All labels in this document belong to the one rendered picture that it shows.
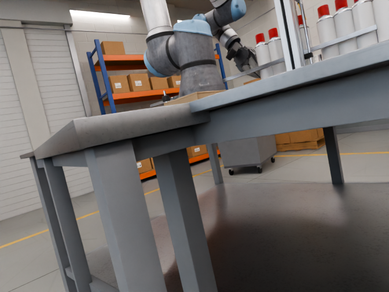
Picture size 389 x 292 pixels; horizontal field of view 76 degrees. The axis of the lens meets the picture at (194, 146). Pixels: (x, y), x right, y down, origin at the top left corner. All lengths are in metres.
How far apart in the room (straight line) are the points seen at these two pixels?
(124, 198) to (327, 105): 0.32
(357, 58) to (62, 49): 5.17
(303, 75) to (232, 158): 3.08
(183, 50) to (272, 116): 0.46
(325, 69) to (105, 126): 0.29
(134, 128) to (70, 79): 4.81
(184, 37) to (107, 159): 0.51
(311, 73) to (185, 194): 0.37
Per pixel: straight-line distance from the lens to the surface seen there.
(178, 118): 0.42
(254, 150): 3.24
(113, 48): 4.79
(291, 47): 0.87
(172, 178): 0.55
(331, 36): 0.99
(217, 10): 1.06
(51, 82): 5.10
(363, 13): 0.97
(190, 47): 0.79
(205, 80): 0.75
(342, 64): 0.33
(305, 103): 0.38
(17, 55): 5.13
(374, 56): 0.33
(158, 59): 0.89
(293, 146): 4.62
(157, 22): 0.93
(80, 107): 5.07
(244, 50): 1.11
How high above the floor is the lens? 0.79
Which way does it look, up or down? 4 degrees down
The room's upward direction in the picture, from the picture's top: 12 degrees counter-clockwise
